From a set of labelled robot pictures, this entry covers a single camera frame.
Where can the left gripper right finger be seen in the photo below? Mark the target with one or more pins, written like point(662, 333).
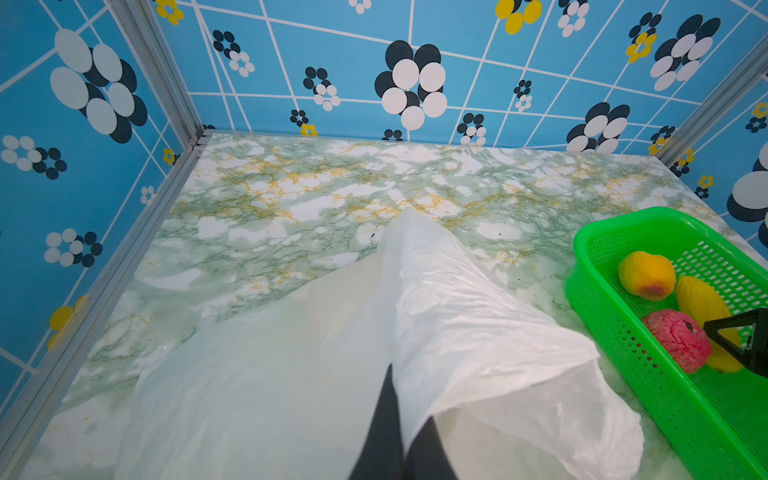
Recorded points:
point(426, 458)

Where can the pink toy apple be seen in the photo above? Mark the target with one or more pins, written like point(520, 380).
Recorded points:
point(683, 339)

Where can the green plastic basket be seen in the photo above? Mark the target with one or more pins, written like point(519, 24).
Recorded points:
point(716, 422)

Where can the yellow toy apple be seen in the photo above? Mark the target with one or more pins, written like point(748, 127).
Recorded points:
point(648, 276)

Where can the yellow toy mango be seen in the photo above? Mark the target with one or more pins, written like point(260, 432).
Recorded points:
point(702, 303)

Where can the aluminium corner post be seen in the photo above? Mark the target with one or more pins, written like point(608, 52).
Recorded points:
point(729, 92)
point(94, 123)

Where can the white plastic bag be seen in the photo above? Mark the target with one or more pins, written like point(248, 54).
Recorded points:
point(288, 391)

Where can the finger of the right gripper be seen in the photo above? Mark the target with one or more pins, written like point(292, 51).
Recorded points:
point(750, 352)

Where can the right aluminium corner post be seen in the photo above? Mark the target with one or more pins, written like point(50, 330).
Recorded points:
point(729, 92)

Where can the left aluminium corner post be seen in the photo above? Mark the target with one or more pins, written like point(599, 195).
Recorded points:
point(94, 123)

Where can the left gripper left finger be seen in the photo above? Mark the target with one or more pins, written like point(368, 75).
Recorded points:
point(382, 454)

